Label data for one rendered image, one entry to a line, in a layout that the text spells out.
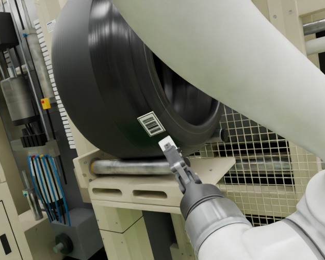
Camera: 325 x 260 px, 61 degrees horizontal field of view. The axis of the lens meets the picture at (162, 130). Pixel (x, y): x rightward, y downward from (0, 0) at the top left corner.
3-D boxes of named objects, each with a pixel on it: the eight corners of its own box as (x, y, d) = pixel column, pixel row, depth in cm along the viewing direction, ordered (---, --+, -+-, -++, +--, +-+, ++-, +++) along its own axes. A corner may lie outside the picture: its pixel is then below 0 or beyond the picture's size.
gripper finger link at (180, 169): (191, 200, 46) (178, 182, 43) (180, 180, 51) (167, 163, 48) (203, 193, 46) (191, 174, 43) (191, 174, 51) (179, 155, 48)
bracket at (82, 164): (80, 188, 89) (71, 159, 87) (151, 148, 121) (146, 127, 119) (87, 188, 87) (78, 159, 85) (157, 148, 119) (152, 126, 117)
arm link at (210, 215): (211, 276, 42) (195, 244, 47) (262, 243, 41) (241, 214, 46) (185, 248, 37) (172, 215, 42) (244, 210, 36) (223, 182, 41)
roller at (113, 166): (87, 165, 89) (96, 157, 92) (93, 176, 90) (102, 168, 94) (180, 163, 69) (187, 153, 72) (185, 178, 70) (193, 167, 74)
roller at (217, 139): (141, 137, 112) (147, 134, 115) (143, 148, 112) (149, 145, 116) (222, 129, 92) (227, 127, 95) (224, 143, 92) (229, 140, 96)
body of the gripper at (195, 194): (177, 214, 41) (160, 177, 49) (199, 242, 46) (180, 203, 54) (220, 188, 41) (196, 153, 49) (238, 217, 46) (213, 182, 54)
